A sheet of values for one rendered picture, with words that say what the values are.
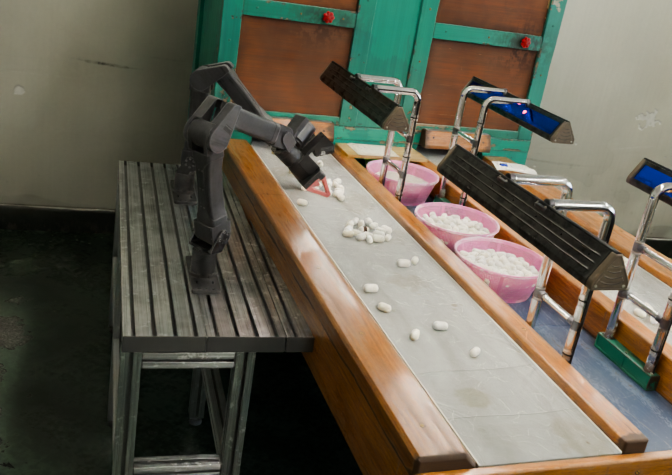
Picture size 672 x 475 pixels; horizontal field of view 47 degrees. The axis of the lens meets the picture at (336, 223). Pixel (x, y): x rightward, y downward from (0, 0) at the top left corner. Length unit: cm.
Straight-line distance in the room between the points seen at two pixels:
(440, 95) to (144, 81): 137
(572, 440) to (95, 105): 274
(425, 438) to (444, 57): 198
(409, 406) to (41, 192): 270
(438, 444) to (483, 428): 15
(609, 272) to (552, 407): 35
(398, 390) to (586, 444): 36
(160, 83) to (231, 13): 97
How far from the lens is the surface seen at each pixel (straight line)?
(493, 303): 191
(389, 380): 149
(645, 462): 157
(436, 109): 313
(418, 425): 139
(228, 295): 191
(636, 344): 199
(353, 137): 301
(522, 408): 157
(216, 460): 195
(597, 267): 139
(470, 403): 154
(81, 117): 371
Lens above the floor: 154
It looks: 21 degrees down
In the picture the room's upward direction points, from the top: 10 degrees clockwise
